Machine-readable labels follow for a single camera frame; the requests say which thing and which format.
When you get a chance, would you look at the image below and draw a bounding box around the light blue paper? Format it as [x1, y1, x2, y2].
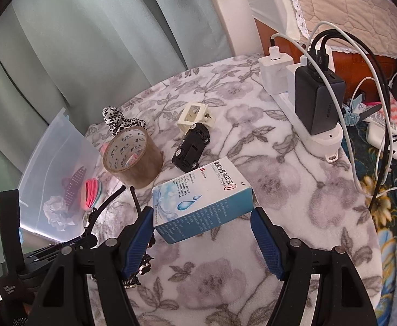
[43, 196, 77, 231]

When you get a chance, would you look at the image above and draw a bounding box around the dark red hair claw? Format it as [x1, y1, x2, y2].
[62, 166, 87, 209]

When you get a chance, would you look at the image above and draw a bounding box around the pink hair tie bundle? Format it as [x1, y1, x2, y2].
[82, 178, 104, 211]

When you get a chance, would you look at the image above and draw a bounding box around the brown packing tape roll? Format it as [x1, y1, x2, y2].
[103, 127, 163, 189]

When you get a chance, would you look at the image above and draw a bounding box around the white blue medicine box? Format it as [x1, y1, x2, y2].
[152, 157, 254, 244]

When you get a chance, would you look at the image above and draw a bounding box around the black white leopard scrunchie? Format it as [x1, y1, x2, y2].
[102, 107, 148, 136]

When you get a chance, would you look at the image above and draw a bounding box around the black toy car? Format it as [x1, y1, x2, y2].
[172, 123, 210, 173]

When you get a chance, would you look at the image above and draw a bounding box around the cream hair claw clip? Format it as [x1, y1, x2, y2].
[177, 102, 215, 134]

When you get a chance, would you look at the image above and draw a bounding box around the clear plastic storage bin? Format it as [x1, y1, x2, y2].
[18, 109, 100, 242]

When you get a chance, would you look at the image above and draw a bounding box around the floral fleece blanket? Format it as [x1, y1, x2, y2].
[83, 53, 384, 326]

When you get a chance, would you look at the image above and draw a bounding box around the white power strip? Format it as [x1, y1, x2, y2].
[272, 91, 344, 163]

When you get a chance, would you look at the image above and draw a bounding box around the black power adapter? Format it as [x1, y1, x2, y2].
[295, 65, 339, 136]

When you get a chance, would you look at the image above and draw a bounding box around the white charger block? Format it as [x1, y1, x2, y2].
[259, 46, 293, 96]

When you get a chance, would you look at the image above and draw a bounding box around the mint green curtain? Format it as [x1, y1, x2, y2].
[0, 0, 233, 279]

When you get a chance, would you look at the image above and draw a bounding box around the beige quilted bedspread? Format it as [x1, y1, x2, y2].
[290, 0, 397, 59]

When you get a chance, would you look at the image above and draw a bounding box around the white charging cable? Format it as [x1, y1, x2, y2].
[269, 21, 397, 198]

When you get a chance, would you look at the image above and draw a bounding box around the black charging cable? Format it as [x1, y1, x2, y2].
[308, 29, 393, 211]

